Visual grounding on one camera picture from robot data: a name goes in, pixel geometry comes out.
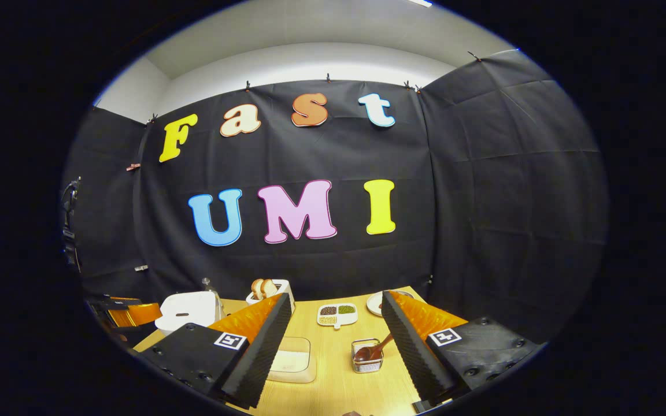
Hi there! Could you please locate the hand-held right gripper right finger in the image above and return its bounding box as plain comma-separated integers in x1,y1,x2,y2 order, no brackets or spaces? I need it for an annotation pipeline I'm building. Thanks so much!
380,291,542,412

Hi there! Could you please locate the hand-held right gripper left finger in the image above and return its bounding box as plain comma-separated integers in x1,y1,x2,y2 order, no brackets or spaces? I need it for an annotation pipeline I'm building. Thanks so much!
139,293,292,408

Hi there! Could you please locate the clear box of white rice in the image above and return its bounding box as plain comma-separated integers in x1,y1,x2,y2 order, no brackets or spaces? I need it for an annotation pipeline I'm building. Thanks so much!
267,337,317,384

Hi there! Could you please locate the metal wire chopstick holder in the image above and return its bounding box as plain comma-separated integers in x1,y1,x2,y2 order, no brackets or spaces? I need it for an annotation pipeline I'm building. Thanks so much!
351,338,384,374

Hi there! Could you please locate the brown wooden spoon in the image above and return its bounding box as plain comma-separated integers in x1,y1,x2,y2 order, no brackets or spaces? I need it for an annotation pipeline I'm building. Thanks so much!
354,333,394,363

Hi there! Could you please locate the white rice cooker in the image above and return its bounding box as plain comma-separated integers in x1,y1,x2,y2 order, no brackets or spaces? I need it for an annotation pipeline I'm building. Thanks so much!
155,291,221,336

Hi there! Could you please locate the white round plate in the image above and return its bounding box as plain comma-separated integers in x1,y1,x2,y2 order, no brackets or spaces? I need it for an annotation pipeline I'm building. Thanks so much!
366,291,415,317

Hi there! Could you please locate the white toaster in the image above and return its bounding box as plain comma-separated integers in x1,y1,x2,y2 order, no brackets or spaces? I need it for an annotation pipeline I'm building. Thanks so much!
245,279,296,315

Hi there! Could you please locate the black stand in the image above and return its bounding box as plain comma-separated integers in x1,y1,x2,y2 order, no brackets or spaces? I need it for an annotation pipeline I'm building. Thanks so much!
60,176,83,272

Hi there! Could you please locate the small glass bottle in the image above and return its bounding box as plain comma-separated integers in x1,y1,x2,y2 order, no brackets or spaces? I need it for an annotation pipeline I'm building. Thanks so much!
201,277,225,318

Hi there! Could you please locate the white divided bean dish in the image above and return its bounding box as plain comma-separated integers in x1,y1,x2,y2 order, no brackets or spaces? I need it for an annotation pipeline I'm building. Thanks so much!
317,303,359,330

